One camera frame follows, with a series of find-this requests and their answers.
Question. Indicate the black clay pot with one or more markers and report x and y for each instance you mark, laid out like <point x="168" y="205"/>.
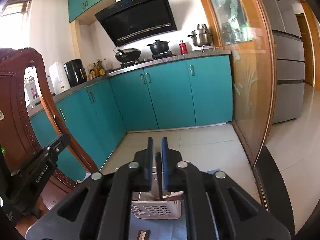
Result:
<point x="160" y="47"/>

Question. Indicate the white plastic utensil basket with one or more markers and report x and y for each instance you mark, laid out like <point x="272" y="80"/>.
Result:
<point x="155" y="210"/>

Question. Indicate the gas stove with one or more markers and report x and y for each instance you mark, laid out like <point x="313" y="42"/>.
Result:
<point x="150" y="59"/>

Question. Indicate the steel stockpot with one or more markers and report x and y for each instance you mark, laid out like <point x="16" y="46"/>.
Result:
<point x="201" y="37"/>

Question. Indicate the carved wooden chair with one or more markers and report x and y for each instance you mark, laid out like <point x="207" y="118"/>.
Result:
<point x="15" y="120"/>

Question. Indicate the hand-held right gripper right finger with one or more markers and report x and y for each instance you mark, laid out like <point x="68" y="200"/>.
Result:
<point x="165" y="165"/>

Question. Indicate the black wok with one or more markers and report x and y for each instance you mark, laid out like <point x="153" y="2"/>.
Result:
<point x="127" y="55"/>

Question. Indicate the cluster of condiment bottles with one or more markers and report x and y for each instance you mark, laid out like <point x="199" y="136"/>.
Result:
<point x="96" y="71"/>

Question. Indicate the red bottle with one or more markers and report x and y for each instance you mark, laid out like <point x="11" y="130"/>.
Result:
<point x="183" y="48"/>

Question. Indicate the white countertop appliance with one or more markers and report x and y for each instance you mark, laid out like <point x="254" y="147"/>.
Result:
<point x="31" y="90"/>

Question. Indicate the black range hood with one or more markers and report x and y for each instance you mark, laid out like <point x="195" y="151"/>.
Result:
<point x="135" y="20"/>

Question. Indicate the teal base cabinets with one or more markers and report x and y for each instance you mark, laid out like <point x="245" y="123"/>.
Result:
<point x="170" y="92"/>

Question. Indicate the white electric kettle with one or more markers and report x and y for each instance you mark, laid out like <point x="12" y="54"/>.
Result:
<point x="58" y="80"/>

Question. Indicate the dark grey chopstick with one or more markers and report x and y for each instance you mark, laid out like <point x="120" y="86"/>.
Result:
<point x="159" y="177"/>

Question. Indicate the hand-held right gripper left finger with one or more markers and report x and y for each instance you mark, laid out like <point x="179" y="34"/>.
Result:
<point x="149" y="165"/>

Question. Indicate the brown wooden door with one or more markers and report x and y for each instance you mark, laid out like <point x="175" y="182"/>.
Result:
<point x="306" y="50"/>

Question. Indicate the black air fryer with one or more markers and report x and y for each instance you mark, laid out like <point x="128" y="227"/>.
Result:
<point x="75" y="72"/>

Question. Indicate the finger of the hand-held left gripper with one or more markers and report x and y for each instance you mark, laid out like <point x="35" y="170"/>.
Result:
<point x="58" y="145"/>

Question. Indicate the bright window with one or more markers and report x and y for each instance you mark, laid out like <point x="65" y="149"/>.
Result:
<point x="17" y="7"/>

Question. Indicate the silver refrigerator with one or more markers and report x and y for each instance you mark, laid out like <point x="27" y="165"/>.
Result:
<point x="287" y="75"/>

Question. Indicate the wood-framed glass sliding door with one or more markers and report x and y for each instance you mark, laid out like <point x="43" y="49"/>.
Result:
<point x="245" y="80"/>

